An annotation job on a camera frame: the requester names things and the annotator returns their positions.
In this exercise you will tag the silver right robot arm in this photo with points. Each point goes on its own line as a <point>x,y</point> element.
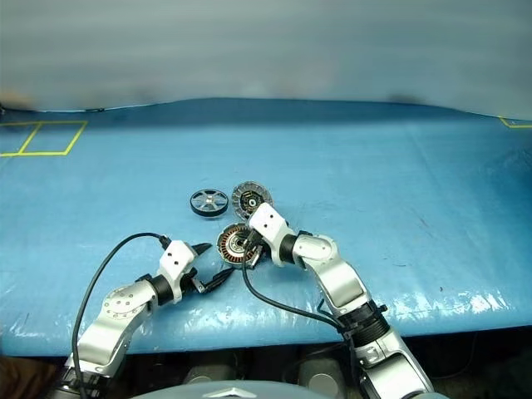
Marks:
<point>345,282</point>

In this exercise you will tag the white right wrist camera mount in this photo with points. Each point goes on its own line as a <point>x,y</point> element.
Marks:
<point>266,222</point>

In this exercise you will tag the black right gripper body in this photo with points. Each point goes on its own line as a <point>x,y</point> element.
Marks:
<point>257,249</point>

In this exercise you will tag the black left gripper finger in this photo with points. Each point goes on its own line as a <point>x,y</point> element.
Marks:
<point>216,280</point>
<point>201,248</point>

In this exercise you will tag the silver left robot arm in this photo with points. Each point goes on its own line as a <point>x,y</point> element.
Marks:
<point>120,307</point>

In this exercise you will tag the black rotor wheel silver spokes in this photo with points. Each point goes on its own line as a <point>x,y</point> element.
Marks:
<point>209,202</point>

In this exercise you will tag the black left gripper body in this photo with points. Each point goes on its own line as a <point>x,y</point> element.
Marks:
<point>192,284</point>

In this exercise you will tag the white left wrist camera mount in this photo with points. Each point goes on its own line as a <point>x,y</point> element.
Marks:
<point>176,257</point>

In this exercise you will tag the silver ribbed motor housing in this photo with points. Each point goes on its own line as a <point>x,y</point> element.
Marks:
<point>249,199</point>

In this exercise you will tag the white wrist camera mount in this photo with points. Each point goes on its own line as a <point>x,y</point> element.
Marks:
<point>176,257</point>
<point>266,222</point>

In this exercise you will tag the grey rounded cylinder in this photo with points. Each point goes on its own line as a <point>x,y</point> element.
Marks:
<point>320,374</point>
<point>208,374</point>

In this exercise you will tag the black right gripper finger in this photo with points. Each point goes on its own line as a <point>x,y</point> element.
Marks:
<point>245,242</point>

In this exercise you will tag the motor stator with copper coils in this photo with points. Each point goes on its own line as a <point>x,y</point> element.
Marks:
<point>230,245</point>

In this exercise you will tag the grey robot torso with emblem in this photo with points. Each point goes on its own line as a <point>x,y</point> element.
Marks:
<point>199,392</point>

